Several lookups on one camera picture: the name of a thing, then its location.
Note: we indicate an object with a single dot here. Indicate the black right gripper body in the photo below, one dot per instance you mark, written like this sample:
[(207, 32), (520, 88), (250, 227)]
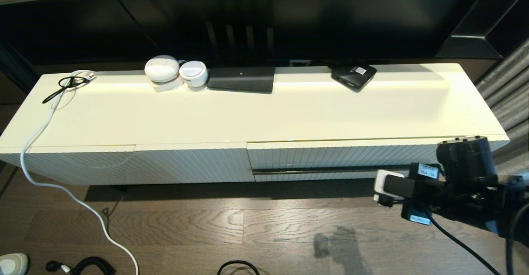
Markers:
[(427, 196)]

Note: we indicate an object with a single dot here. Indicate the white fluted drawer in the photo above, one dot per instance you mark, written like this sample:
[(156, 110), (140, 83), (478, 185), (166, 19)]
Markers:
[(310, 155)]

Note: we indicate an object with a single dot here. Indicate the white TV cabinet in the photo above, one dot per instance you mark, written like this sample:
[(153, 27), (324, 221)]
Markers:
[(206, 118)]

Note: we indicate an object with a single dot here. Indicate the grey pleated curtain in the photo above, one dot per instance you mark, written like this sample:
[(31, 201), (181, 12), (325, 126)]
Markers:
[(508, 89)]

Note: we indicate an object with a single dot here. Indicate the small black labelled box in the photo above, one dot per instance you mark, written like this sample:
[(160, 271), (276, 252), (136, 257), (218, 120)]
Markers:
[(351, 77)]

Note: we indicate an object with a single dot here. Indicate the black shelf unit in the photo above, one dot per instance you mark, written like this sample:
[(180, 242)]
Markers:
[(471, 43)]

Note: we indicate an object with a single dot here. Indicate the black television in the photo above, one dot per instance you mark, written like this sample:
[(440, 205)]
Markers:
[(330, 27)]

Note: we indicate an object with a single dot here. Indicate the dark grey flat box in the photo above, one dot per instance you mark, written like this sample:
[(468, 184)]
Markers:
[(241, 79)]

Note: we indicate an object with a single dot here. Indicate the small white round device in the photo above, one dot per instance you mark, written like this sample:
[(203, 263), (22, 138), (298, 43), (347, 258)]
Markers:
[(193, 73)]

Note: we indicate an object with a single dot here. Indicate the large white round device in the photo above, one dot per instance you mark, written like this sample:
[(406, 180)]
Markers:
[(161, 69)]

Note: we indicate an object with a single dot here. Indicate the white shoe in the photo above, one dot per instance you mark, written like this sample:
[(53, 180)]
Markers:
[(12, 263)]

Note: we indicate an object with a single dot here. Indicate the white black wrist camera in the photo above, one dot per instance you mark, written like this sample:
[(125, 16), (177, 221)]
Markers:
[(392, 186)]

